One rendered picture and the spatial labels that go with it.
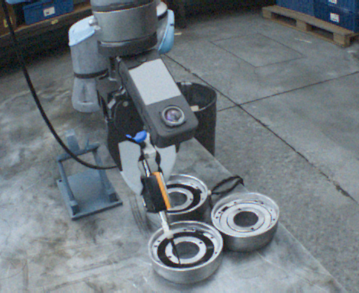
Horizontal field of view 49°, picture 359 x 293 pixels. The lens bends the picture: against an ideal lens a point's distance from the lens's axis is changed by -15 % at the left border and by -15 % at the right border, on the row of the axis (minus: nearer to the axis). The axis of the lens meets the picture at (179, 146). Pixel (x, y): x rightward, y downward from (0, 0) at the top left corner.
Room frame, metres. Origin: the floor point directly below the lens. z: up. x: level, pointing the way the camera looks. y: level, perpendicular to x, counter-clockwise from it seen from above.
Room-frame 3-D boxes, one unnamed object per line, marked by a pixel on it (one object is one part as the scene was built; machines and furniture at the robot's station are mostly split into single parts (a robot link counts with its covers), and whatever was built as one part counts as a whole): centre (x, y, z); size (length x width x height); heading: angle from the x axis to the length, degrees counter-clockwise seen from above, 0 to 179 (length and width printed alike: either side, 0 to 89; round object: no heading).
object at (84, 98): (1.04, 0.19, 0.85); 0.15 x 0.15 x 0.10
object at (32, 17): (4.01, 1.16, 0.56); 0.52 x 0.38 x 0.22; 109
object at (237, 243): (0.50, -0.09, 0.82); 0.10 x 0.10 x 0.04
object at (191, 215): (0.56, 0.02, 0.82); 0.10 x 0.10 x 0.04
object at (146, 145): (0.71, 0.08, 0.82); 0.08 x 0.07 x 0.05; 22
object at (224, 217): (0.50, -0.09, 0.82); 0.08 x 0.08 x 0.02
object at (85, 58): (1.04, 0.18, 0.97); 0.13 x 0.12 x 0.14; 91
